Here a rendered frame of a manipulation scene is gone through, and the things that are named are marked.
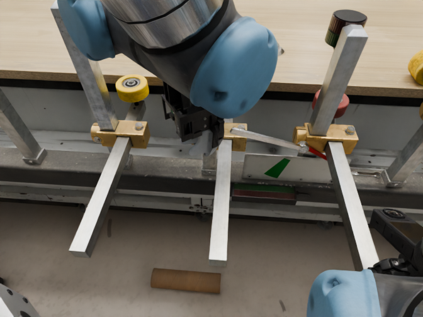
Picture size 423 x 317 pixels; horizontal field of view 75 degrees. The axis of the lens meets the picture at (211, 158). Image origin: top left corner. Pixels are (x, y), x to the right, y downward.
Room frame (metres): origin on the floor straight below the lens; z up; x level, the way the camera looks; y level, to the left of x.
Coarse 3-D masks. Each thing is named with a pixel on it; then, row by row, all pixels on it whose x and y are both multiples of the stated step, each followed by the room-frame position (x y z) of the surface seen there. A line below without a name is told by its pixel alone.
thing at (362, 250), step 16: (336, 144) 0.43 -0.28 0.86; (336, 160) 0.39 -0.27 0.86; (336, 176) 0.35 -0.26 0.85; (336, 192) 0.32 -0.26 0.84; (352, 192) 0.30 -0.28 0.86; (352, 208) 0.27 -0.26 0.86; (352, 224) 0.24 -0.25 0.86; (352, 240) 0.21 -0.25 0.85; (368, 240) 0.20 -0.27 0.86; (352, 256) 0.19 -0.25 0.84; (368, 256) 0.18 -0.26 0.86
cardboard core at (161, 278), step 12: (156, 276) 0.40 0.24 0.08; (168, 276) 0.40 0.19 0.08; (180, 276) 0.40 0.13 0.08; (192, 276) 0.40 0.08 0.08; (204, 276) 0.40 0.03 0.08; (216, 276) 0.40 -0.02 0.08; (168, 288) 0.36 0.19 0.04; (180, 288) 0.35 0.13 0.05; (192, 288) 0.35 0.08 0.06; (204, 288) 0.35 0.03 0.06; (216, 288) 0.35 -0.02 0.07
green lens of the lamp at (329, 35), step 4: (328, 28) 0.52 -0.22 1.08; (328, 32) 0.52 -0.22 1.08; (328, 36) 0.51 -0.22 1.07; (332, 36) 0.50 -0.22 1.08; (336, 36) 0.50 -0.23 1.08; (328, 40) 0.51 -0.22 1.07; (332, 40) 0.50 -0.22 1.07; (336, 40) 0.50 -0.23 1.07; (328, 44) 0.51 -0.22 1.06; (332, 44) 0.50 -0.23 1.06; (336, 44) 0.49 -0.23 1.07
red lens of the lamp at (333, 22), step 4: (332, 16) 0.52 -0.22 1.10; (332, 20) 0.52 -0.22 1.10; (336, 20) 0.51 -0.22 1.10; (340, 20) 0.50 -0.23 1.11; (332, 24) 0.51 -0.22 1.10; (336, 24) 0.50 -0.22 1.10; (340, 24) 0.50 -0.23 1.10; (344, 24) 0.49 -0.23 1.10; (348, 24) 0.49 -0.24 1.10; (352, 24) 0.49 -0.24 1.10; (356, 24) 0.49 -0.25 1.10; (360, 24) 0.49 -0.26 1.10; (364, 24) 0.50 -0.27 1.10; (332, 28) 0.51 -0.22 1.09; (336, 28) 0.50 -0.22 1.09; (340, 28) 0.50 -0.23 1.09; (336, 32) 0.50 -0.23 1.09; (340, 32) 0.49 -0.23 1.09
